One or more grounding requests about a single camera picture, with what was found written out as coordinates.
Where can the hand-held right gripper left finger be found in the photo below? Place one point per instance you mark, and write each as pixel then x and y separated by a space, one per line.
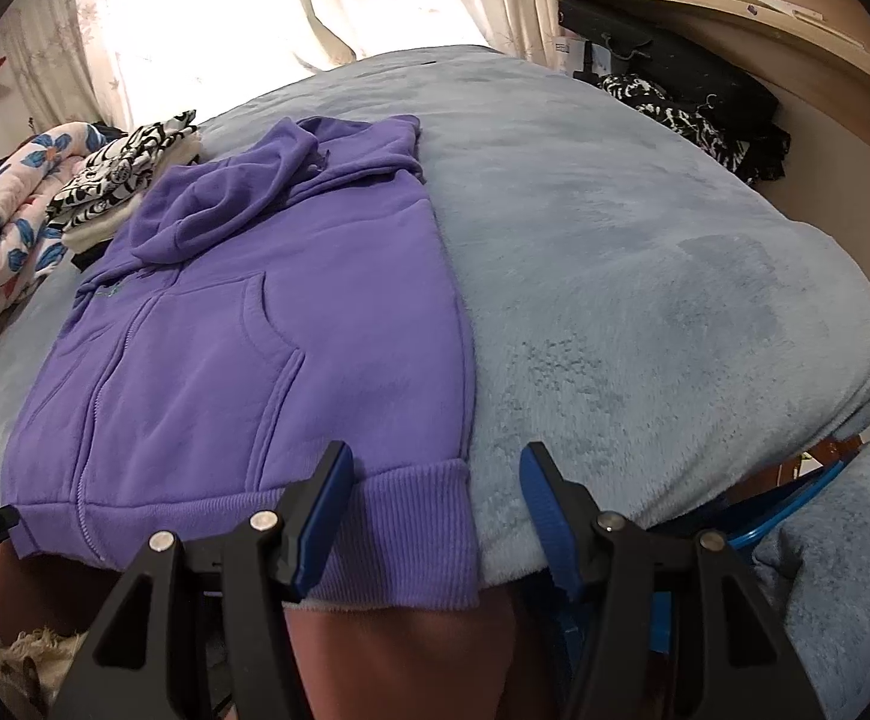
pixel 322 532

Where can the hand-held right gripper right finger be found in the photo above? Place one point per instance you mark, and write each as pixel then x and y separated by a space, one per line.
pixel 551 525

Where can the purple hoodie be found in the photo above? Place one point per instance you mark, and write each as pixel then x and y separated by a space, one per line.
pixel 255 277

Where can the black and white patterned clothes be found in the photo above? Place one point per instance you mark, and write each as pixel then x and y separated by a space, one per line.
pixel 675 116

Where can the cream fluffy slipper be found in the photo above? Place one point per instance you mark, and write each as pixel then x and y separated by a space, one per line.
pixel 22 671

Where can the black folded garment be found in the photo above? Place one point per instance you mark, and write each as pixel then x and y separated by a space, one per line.
pixel 84 259

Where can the blue fleece cloth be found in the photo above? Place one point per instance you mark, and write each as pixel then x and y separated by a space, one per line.
pixel 840 562

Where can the floral quilt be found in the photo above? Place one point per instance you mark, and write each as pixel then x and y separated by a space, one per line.
pixel 0 225

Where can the cream folded garment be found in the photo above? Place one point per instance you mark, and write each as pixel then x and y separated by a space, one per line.
pixel 97 236

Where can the black and white printed garment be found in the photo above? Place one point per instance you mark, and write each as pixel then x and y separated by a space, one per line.
pixel 105 180

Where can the white printed box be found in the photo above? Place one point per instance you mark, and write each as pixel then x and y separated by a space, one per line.
pixel 571 52

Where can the small black object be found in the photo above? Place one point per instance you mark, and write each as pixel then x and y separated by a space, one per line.
pixel 421 63

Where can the long black case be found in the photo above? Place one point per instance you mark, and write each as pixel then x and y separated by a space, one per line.
pixel 667 52

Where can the wooden bookshelf desk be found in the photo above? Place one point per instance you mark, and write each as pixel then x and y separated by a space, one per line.
pixel 780 34

